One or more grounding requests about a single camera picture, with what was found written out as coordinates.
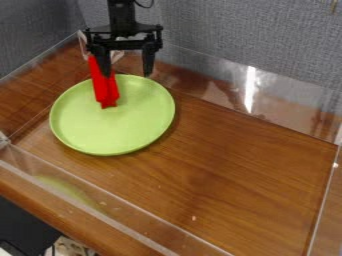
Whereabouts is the black cable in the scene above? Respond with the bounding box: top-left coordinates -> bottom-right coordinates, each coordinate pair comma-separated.
134,0 -> 156,9

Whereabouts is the clear acrylic corner bracket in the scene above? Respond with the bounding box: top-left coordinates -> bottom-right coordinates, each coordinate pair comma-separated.
77,31 -> 125,63

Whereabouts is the black box under table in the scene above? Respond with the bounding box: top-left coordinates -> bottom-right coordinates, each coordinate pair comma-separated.
0,196 -> 62,256

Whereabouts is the green round plate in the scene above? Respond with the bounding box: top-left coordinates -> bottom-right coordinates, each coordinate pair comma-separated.
50,74 -> 177,156

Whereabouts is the clear acrylic enclosure wall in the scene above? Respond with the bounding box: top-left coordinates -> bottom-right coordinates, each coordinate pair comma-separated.
0,39 -> 342,256

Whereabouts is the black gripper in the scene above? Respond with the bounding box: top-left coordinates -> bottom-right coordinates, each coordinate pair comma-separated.
83,0 -> 164,77

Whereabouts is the red long block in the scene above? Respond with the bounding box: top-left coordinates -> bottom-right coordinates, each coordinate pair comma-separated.
89,56 -> 121,109

